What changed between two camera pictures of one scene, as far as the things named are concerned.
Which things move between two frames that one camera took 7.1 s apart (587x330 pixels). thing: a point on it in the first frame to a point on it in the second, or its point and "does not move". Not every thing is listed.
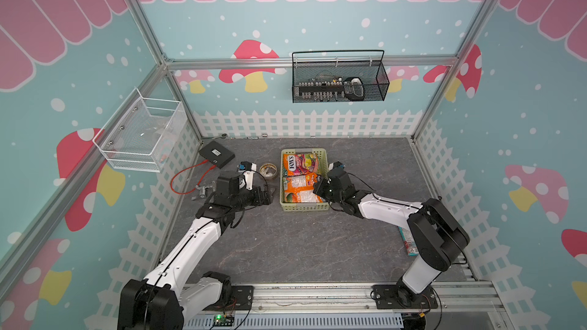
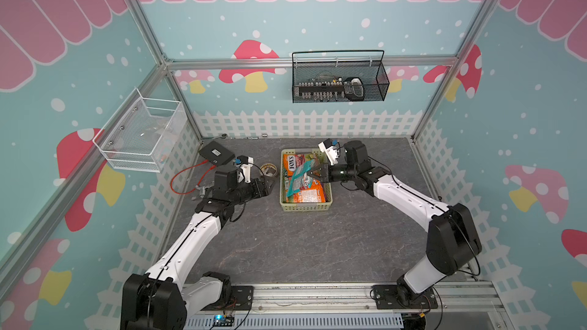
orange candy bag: [299, 189] does not move
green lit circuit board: [223, 320] does not move
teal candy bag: [411, 247] to [296, 179]
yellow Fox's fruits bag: [296, 164] does not move
